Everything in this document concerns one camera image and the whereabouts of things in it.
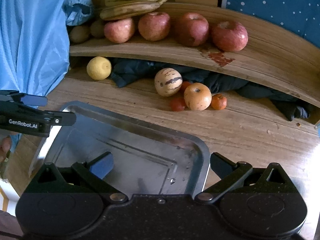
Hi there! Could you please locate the red apple with pale top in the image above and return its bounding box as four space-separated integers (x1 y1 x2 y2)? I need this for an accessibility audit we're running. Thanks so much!
212 21 248 52

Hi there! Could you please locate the dark blue cloth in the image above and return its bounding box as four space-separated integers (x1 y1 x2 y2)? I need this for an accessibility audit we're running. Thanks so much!
110 58 310 122

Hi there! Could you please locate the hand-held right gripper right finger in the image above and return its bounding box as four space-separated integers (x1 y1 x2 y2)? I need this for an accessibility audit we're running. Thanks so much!
194 152 299 204

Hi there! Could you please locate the dark red apple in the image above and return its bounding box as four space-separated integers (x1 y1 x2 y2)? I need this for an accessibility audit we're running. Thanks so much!
174 12 209 47

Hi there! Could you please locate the small orange tangerine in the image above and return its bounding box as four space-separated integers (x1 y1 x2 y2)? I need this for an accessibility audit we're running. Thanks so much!
211 94 227 110

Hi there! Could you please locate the wooden shelf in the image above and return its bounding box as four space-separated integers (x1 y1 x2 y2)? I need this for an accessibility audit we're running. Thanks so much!
69 2 320 110

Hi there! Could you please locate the crumpled blue plastic bag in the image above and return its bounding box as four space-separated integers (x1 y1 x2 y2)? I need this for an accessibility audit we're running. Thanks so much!
62 0 95 27

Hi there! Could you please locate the small red tomato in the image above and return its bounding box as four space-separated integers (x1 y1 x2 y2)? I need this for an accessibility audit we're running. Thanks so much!
180 81 193 93
171 97 187 112

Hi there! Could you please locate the metal tray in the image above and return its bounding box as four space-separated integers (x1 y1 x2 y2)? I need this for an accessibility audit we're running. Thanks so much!
29 101 210 195

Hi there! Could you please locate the blue starry fabric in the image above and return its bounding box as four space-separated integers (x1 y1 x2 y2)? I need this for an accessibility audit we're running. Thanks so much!
222 0 320 53

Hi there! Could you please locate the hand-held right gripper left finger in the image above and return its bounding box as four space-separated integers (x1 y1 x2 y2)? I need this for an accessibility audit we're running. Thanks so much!
30 152 128 204

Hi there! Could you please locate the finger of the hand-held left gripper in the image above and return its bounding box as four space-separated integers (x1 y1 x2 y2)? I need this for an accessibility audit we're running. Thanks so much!
0 91 48 107
37 110 76 126

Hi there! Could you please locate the striped cream melon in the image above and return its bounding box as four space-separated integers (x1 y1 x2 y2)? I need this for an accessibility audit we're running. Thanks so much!
154 68 183 97

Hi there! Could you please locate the brown kiwi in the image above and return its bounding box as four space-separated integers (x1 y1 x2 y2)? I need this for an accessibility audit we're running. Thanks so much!
69 25 91 43
90 20 105 39

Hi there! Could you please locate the orange-yellow apple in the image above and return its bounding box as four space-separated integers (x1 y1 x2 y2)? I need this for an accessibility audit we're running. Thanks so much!
184 83 212 111

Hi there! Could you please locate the round yellow pear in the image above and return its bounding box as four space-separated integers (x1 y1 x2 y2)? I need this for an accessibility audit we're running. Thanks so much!
87 56 112 80

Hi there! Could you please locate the light blue garment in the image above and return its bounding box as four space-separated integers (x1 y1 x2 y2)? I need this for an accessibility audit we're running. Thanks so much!
0 0 71 153

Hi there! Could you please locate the banana bunch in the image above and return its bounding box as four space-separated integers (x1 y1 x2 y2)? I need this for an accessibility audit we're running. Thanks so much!
100 0 172 21

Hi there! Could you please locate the person's left hand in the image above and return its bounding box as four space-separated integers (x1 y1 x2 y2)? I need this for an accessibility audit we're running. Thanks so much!
0 137 12 164

